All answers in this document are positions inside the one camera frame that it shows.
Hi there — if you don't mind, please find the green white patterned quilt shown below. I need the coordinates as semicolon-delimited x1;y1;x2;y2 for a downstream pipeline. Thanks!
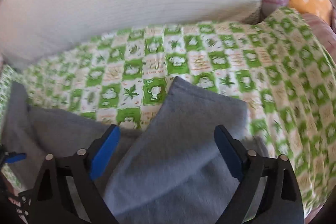
1;7;335;213

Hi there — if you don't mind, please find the pink striped blanket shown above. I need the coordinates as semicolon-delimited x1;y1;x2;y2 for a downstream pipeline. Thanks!
302;14;335;53

